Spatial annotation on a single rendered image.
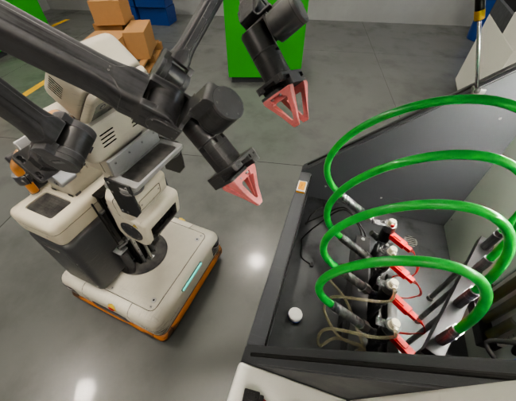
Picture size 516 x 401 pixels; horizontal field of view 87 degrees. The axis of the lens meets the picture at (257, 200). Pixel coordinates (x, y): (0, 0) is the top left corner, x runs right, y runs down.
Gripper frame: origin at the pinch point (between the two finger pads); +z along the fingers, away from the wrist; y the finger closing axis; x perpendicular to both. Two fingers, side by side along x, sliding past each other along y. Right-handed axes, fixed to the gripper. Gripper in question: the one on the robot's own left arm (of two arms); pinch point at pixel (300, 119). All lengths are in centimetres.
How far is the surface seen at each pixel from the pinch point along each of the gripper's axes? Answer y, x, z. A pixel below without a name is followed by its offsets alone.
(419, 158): -8.0, -18.1, 14.6
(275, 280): -7.4, 23.4, 32.5
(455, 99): -1.2, -24.6, 9.5
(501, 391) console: -30.1, -19.7, 33.7
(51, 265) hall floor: -7, 200, -2
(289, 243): 4.4, 22.7, 28.8
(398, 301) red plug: -8.4, -4.6, 40.6
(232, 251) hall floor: 63, 118, 51
